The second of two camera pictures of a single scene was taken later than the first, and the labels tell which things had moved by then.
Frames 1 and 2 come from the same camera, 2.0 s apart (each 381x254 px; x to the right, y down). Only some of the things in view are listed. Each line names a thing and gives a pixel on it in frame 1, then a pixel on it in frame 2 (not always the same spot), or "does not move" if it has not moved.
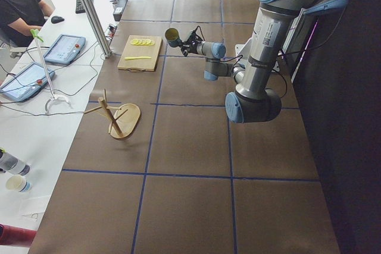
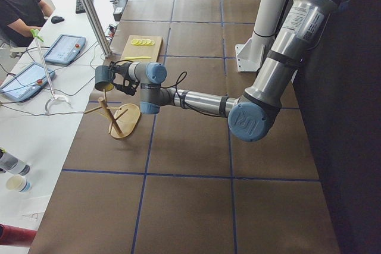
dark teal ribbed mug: [172, 35] to [104, 81]
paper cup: [18, 182] does not move
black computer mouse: [55, 19] does not move
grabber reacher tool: [35, 34] does not move
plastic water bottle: [11, 163] does not move
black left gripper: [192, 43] to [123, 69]
